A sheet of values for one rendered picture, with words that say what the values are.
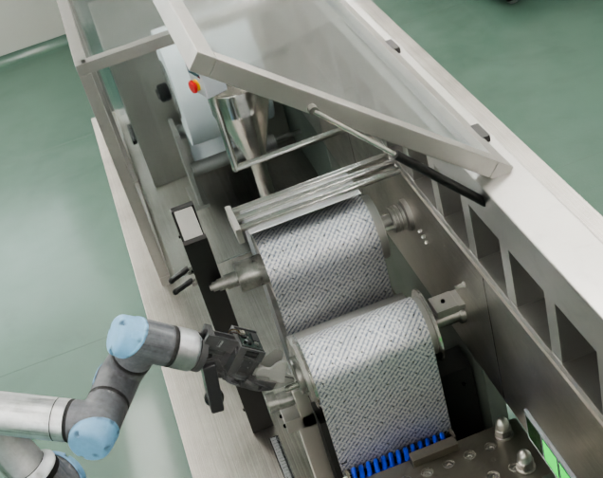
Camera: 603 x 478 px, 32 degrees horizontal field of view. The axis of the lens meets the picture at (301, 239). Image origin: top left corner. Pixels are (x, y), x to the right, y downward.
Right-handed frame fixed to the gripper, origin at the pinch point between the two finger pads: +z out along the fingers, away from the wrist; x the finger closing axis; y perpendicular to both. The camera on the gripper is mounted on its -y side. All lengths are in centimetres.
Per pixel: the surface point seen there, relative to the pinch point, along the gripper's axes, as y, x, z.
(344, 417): -2.1, -4.7, 12.5
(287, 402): -6.8, 3.5, 4.7
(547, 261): 54, -41, 3
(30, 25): -115, 552, 30
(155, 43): 26, 98, -20
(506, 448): 5.3, -14.9, 41.7
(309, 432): -12.4, 3.3, 12.5
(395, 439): -4.7, -4.7, 25.7
